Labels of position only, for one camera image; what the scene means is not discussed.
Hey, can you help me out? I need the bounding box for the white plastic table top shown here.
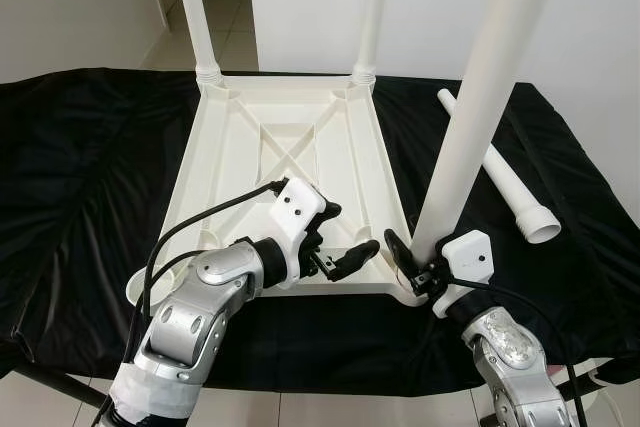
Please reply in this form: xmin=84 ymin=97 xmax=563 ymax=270
xmin=125 ymin=69 xmax=441 ymax=333

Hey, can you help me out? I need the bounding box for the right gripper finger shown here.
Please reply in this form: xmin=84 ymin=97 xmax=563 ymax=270
xmin=383 ymin=229 xmax=422 ymax=285

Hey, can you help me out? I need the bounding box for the white plastic table leg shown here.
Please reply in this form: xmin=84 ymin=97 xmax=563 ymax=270
xmin=350 ymin=0 xmax=394 ymax=86
xmin=410 ymin=0 xmax=569 ymax=263
xmin=170 ymin=0 xmax=223 ymax=85
xmin=437 ymin=89 xmax=563 ymax=245

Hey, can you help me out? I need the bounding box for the black table cloth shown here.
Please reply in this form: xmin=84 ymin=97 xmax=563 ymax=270
xmin=0 ymin=67 xmax=640 ymax=396

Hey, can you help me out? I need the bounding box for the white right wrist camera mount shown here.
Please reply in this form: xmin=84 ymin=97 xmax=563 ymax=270
xmin=432 ymin=230 xmax=496 ymax=320

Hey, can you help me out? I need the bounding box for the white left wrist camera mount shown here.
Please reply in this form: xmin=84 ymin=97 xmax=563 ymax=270
xmin=262 ymin=177 xmax=329 ymax=290

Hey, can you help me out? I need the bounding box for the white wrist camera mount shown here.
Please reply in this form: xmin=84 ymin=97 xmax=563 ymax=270
xmin=262 ymin=177 xmax=329 ymax=290
xmin=432 ymin=230 xmax=496 ymax=320

